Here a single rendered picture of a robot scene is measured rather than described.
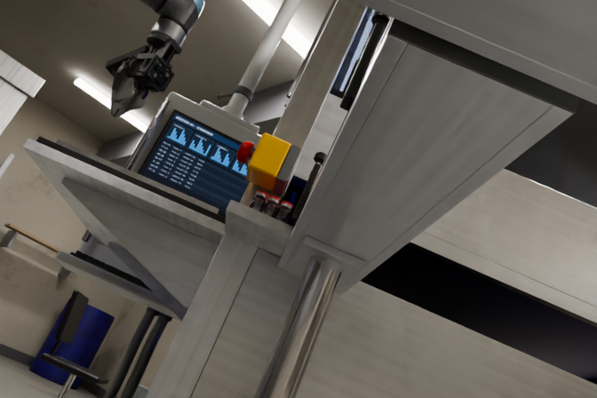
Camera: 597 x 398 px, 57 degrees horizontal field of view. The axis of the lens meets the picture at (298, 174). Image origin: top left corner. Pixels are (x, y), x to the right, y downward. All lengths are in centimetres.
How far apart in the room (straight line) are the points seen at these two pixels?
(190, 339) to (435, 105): 67
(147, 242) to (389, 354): 49
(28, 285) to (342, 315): 736
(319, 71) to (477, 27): 83
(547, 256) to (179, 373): 70
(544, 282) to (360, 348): 37
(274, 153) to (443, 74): 61
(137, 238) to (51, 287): 719
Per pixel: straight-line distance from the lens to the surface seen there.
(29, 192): 817
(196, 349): 96
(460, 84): 37
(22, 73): 447
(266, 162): 94
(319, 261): 77
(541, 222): 118
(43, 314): 830
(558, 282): 116
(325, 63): 116
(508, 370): 108
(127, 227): 111
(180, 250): 109
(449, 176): 48
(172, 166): 212
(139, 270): 161
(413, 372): 101
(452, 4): 33
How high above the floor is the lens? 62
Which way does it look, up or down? 23 degrees up
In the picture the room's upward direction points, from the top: 24 degrees clockwise
